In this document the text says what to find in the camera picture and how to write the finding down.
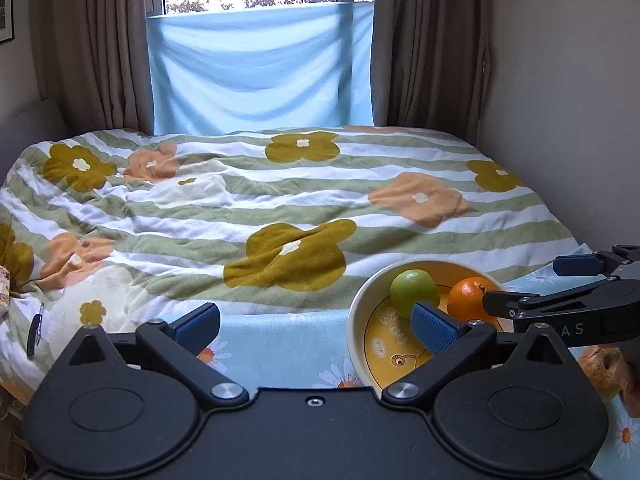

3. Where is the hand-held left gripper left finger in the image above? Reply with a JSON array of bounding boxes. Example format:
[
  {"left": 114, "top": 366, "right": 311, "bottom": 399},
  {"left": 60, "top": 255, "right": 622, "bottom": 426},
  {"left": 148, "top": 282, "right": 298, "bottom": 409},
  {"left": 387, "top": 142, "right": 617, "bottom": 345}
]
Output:
[{"left": 65, "top": 303, "right": 250, "bottom": 410}]

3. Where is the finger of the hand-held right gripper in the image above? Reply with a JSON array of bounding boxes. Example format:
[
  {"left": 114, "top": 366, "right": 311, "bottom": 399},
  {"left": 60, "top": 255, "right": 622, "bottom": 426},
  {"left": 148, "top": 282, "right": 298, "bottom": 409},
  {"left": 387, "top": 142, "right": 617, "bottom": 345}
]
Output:
[
  {"left": 553, "top": 244, "right": 640, "bottom": 277},
  {"left": 482, "top": 279, "right": 622, "bottom": 321}
]

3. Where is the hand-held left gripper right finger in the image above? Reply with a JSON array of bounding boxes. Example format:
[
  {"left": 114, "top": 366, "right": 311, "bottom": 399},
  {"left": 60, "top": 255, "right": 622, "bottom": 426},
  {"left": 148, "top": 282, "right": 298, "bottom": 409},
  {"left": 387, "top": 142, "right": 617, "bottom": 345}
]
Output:
[{"left": 381, "top": 302, "right": 576, "bottom": 409}]

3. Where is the cream bowl with yellow inside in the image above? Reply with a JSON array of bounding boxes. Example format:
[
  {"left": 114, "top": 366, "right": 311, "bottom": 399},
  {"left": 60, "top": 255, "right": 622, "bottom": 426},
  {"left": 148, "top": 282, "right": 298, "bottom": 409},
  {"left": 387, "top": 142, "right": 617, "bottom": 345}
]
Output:
[{"left": 347, "top": 258, "right": 514, "bottom": 392}]

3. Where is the person's right hand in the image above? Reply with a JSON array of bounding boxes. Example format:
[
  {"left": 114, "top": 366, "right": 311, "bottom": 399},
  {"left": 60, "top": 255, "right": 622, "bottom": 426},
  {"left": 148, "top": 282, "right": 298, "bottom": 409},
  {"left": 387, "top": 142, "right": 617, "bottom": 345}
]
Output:
[{"left": 618, "top": 357, "right": 640, "bottom": 418}]

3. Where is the large orange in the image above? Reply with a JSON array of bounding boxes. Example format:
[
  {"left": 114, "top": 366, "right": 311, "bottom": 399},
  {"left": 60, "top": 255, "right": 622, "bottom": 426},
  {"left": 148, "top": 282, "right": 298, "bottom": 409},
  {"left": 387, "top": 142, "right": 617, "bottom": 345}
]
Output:
[{"left": 446, "top": 277, "right": 503, "bottom": 332}]

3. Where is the green round citrus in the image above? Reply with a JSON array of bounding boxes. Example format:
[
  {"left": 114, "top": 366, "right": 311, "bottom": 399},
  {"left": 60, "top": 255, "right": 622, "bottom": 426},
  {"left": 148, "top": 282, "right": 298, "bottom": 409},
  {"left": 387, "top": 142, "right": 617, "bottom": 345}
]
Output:
[{"left": 389, "top": 268, "right": 442, "bottom": 319}]

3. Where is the striped flower-print blanket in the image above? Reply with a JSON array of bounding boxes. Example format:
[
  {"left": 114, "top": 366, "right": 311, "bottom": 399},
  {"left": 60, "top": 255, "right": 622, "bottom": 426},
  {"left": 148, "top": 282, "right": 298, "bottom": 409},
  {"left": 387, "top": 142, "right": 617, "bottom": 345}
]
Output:
[{"left": 0, "top": 125, "right": 592, "bottom": 411}]

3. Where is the light blue daisy tablecloth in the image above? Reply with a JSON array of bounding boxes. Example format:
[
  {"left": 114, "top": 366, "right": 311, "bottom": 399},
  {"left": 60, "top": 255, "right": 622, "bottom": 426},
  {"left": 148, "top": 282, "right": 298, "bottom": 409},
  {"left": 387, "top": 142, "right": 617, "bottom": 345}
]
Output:
[{"left": 196, "top": 242, "right": 640, "bottom": 480}]

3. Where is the dark pen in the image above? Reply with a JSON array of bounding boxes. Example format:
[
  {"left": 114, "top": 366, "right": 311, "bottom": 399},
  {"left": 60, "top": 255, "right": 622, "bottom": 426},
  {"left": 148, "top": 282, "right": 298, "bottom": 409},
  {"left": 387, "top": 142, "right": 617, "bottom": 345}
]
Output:
[{"left": 27, "top": 302, "right": 46, "bottom": 359}]

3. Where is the small patterned pouch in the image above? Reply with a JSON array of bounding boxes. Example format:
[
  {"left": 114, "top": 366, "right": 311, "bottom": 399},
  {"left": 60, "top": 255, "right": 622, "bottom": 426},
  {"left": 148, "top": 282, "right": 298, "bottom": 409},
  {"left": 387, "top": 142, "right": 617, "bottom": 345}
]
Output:
[{"left": 0, "top": 265, "right": 14, "bottom": 317}]

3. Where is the light blue window cloth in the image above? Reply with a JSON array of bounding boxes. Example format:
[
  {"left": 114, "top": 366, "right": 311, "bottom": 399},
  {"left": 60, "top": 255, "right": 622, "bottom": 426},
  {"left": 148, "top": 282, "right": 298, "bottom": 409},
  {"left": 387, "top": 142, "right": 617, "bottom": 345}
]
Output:
[{"left": 145, "top": 2, "right": 376, "bottom": 136}]

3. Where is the brown curtain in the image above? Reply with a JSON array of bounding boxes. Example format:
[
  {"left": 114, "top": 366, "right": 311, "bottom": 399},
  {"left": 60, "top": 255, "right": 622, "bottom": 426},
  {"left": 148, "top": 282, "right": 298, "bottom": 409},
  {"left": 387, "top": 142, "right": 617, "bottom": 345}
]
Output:
[
  {"left": 370, "top": 0, "right": 494, "bottom": 142},
  {"left": 29, "top": 0, "right": 167, "bottom": 134}
]

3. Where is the framed wall picture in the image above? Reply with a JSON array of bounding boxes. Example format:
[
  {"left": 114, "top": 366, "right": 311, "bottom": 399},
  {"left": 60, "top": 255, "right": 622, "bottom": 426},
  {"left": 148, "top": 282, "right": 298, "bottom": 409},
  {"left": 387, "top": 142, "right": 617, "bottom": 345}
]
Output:
[{"left": 0, "top": 0, "right": 16, "bottom": 44}]

